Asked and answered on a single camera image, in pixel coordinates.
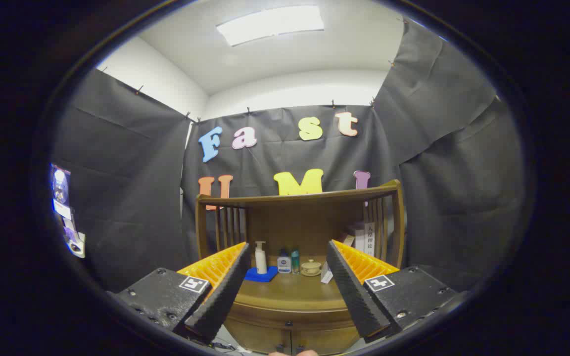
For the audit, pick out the wooden cabinet door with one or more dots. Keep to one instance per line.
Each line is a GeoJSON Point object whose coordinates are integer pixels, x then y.
{"type": "Point", "coordinates": [324, 341]}
{"type": "Point", "coordinates": [260, 338]}

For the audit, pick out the blue folded cloth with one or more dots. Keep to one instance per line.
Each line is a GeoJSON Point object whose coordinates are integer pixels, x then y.
{"type": "Point", "coordinates": [265, 277]}

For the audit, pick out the plain white book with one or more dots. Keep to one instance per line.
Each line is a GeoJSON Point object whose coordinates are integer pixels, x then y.
{"type": "Point", "coordinates": [356, 240]}

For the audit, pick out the white pump bottle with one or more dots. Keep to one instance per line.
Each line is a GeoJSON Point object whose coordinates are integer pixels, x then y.
{"type": "Point", "coordinates": [261, 262]}

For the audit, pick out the purple and white book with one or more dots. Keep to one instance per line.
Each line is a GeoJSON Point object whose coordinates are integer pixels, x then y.
{"type": "Point", "coordinates": [325, 274]}

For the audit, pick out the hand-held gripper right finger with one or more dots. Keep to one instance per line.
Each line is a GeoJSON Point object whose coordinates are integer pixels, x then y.
{"type": "Point", "coordinates": [354, 296]}

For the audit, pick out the wall poster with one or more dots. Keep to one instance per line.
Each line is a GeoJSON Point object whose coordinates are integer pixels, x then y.
{"type": "Point", "coordinates": [61, 188]}

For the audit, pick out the wooden countertop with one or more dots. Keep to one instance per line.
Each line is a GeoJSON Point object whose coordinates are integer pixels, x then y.
{"type": "Point", "coordinates": [290, 294]}

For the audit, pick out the brown wooden cabinet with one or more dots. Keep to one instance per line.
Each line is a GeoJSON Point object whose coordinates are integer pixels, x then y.
{"type": "Point", "coordinates": [295, 222]}

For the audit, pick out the white book lettered spine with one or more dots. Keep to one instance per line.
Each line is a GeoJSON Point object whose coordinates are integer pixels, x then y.
{"type": "Point", "coordinates": [369, 240]}

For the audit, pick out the cream lidded teacup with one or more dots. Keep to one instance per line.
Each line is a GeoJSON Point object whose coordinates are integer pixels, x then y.
{"type": "Point", "coordinates": [310, 268]}

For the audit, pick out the white wall holder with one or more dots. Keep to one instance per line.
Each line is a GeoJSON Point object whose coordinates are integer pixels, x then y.
{"type": "Point", "coordinates": [74, 242]}

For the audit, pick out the brown wooden drawer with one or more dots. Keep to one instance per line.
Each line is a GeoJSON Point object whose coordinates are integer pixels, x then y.
{"type": "Point", "coordinates": [314, 320]}

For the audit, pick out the white lotion bottle blue cap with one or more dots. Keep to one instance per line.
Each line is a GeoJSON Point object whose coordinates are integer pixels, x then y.
{"type": "Point", "coordinates": [284, 264]}

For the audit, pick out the ceiling light panel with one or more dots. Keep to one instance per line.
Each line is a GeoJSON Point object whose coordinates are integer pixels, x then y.
{"type": "Point", "coordinates": [270, 24]}

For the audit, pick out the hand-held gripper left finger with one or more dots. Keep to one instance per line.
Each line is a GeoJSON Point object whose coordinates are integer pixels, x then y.
{"type": "Point", "coordinates": [220, 296]}

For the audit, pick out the small teal bottle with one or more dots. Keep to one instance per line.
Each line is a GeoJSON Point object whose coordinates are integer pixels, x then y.
{"type": "Point", "coordinates": [295, 262]}

